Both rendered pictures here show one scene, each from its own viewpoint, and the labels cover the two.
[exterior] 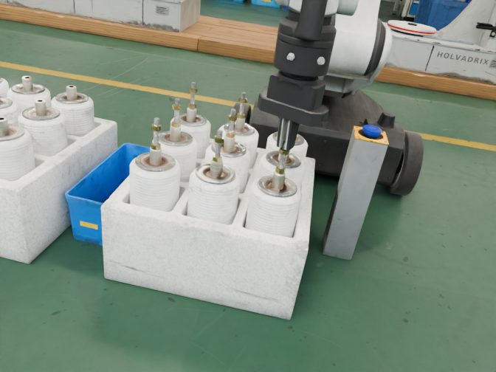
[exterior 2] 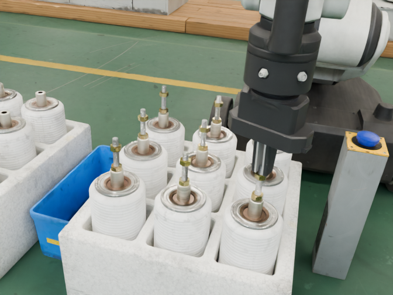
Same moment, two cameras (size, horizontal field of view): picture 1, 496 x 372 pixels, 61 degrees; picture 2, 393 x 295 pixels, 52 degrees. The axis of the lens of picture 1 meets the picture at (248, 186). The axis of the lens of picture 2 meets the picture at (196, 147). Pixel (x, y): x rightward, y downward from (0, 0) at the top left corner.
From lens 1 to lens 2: 0.18 m
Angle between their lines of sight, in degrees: 7
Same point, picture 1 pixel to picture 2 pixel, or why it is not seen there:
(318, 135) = not seen: hidden behind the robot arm
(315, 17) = (292, 27)
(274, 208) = (250, 242)
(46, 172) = (7, 190)
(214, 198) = (181, 229)
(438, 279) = not seen: outside the picture
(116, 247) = (78, 276)
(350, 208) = (344, 225)
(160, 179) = (121, 206)
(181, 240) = (146, 273)
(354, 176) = (347, 190)
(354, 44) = (345, 34)
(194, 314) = not seen: outside the picture
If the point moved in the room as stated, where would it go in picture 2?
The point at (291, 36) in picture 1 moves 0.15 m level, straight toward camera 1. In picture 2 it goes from (263, 49) to (250, 96)
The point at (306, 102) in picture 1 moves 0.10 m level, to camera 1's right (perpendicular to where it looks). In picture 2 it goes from (285, 126) to (365, 136)
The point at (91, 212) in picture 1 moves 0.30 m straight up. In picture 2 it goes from (57, 230) to (36, 92)
